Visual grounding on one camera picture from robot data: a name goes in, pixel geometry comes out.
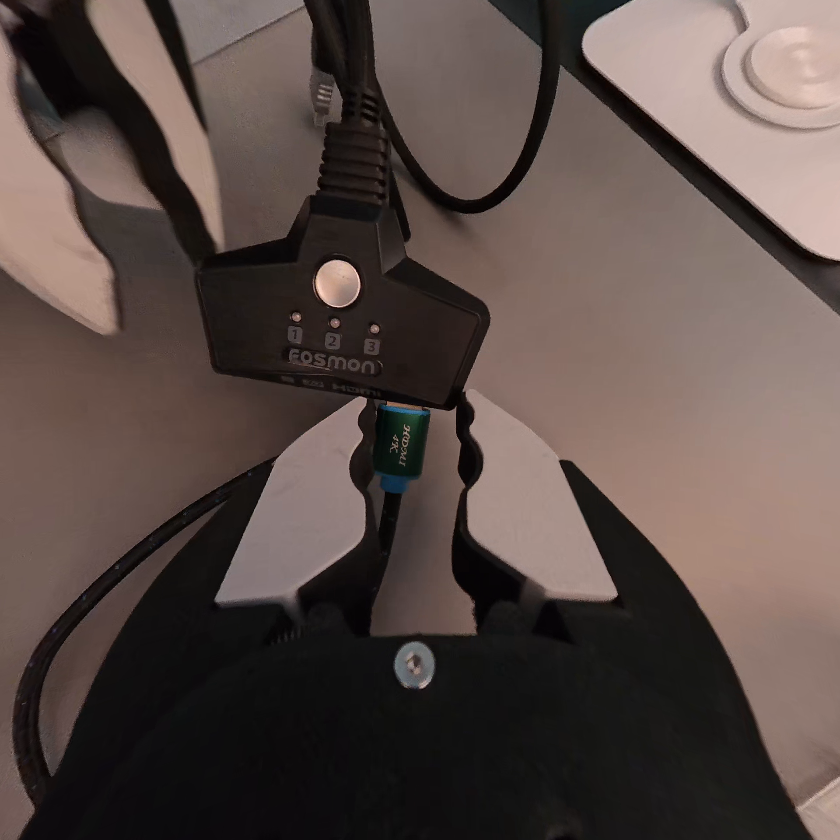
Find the black HDMI switch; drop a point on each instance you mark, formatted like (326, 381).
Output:
(262, 295)

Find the clear acrylic sign stand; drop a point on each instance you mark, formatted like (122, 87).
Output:
(656, 98)

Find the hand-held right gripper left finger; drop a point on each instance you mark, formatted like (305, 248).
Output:
(295, 518)

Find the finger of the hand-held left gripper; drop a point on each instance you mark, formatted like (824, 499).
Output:
(187, 170)
(46, 249)

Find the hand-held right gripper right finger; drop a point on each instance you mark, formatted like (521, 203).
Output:
(525, 518)

